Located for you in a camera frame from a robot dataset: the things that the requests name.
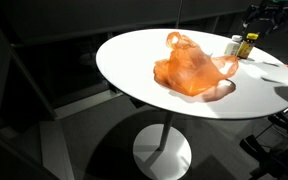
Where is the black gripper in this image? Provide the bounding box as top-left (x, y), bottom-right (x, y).
top-left (242, 4), bottom-right (288, 35)

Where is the orange plastic bag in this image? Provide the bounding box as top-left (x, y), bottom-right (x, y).
top-left (153, 32), bottom-right (239, 96)

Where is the black robot stand base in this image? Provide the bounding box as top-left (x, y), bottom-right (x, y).
top-left (239, 108), bottom-right (288, 180)

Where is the white pill bottle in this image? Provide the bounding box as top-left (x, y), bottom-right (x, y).
top-left (224, 35), bottom-right (242, 55)

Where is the bottle with yellow cap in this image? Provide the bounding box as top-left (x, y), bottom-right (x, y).
top-left (237, 33), bottom-right (259, 59)

